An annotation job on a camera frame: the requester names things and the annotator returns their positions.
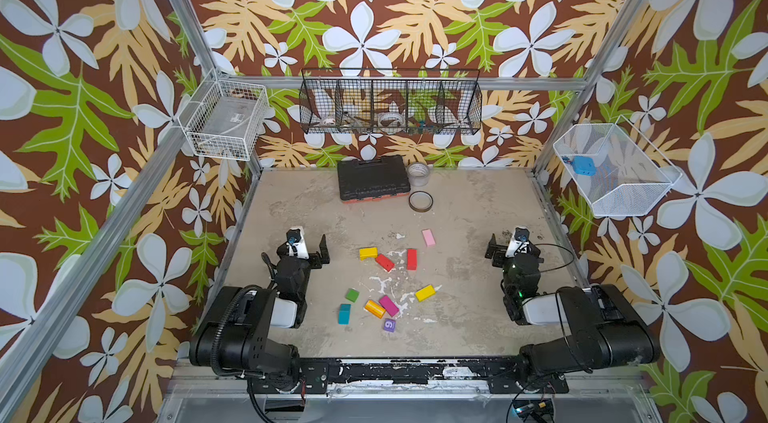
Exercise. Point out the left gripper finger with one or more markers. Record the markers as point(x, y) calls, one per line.
point(323, 257)
point(272, 268)

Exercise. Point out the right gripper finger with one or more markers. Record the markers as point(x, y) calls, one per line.
point(534, 251)
point(494, 251)

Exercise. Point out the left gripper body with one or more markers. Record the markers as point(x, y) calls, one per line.
point(305, 268)

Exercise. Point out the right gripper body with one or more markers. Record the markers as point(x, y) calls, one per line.
point(516, 257)

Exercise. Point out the yellow block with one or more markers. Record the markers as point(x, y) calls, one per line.
point(425, 293)
point(368, 252)

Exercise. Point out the pink wood block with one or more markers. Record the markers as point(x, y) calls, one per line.
point(428, 238)

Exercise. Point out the red block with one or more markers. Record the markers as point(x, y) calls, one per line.
point(412, 260)
point(384, 262)

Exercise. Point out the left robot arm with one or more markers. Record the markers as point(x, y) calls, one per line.
point(233, 337)

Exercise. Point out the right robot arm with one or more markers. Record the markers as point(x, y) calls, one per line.
point(599, 328)

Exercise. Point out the green cube block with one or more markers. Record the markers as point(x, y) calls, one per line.
point(352, 295)

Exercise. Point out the teal wood block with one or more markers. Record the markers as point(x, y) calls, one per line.
point(344, 314)

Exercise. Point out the orange cylinder block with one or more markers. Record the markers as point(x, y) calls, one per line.
point(375, 309)

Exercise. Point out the magenta wood block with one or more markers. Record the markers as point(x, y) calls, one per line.
point(389, 306)

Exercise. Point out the brown tape roll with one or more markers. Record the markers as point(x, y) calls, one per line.
point(420, 201)

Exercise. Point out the black tool case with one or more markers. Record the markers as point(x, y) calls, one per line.
point(379, 178)

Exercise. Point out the purple number cube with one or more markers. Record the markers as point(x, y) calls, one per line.
point(389, 325)

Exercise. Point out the blue object in basket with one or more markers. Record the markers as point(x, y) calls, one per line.
point(583, 166)

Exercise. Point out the white tape roll in basket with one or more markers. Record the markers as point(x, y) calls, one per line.
point(391, 122)

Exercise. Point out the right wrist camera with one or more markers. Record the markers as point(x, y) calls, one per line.
point(519, 242)

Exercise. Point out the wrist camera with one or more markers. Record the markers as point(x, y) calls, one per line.
point(519, 242)
point(296, 244)

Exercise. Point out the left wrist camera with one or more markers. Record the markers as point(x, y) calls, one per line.
point(296, 244)

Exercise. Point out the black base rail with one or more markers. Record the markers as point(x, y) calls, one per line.
point(500, 375)

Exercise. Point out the white wire basket right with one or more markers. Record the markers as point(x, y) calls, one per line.
point(633, 175)

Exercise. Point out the white wire basket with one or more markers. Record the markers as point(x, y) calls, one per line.
point(223, 118)
point(633, 175)

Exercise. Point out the white wire basket left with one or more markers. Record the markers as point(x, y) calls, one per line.
point(223, 118)

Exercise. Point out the black wire basket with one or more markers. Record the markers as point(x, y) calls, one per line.
point(432, 101)

